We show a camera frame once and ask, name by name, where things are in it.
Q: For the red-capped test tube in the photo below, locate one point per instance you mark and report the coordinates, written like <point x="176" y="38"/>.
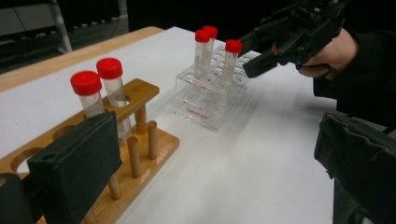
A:
<point x="86" y="82"/>
<point x="109" y="68"/>
<point x="233" y="46"/>
<point x="211" y="31"/>
<point x="202" y="36"/>

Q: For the white metal stand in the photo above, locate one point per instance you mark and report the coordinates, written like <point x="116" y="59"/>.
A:
<point x="60" y="31"/>

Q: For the clear acrylic test tube rack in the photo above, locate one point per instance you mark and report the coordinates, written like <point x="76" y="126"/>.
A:
<point x="199" y="105"/>

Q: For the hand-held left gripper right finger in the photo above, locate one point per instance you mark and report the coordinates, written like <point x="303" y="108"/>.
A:
<point x="364" y="161"/>

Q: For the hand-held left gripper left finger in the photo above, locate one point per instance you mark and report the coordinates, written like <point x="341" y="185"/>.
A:
<point x="77" y="161"/>

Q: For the wooden test tube rack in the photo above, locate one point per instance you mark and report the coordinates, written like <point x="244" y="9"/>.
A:
<point x="162" y="146"/>

